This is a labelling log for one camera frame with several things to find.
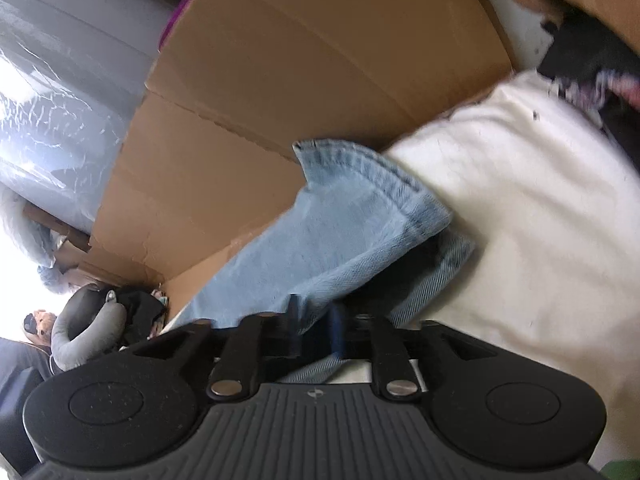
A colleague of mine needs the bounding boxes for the white fluffy pillow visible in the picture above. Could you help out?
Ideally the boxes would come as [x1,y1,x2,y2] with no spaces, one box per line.
[1,184,70,295]

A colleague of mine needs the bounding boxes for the grey neck pillow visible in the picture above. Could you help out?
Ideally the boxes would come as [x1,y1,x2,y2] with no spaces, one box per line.
[51,285,127,372]

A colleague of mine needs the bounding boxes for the dark grey pillow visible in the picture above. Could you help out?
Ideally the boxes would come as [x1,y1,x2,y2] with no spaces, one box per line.
[1,338,52,474]

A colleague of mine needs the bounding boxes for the cream bear print bedsheet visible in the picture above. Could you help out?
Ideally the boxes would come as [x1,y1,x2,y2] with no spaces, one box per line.
[378,70,639,474]

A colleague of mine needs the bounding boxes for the grey wrapped mattress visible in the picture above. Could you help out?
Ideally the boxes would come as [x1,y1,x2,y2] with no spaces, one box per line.
[1,0,179,233]

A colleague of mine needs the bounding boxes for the small teddy bear toy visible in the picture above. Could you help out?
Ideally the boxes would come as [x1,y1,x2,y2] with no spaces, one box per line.
[23,310,56,349]

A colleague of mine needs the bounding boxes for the brown cardboard sheet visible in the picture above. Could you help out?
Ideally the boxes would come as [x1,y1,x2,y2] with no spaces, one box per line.
[60,0,512,313]

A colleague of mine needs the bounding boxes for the blue denim pants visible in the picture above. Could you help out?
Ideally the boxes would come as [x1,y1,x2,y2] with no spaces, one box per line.
[177,138,476,386]

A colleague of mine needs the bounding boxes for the black garment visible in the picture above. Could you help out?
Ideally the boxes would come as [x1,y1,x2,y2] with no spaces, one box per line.
[116,286,167,347]

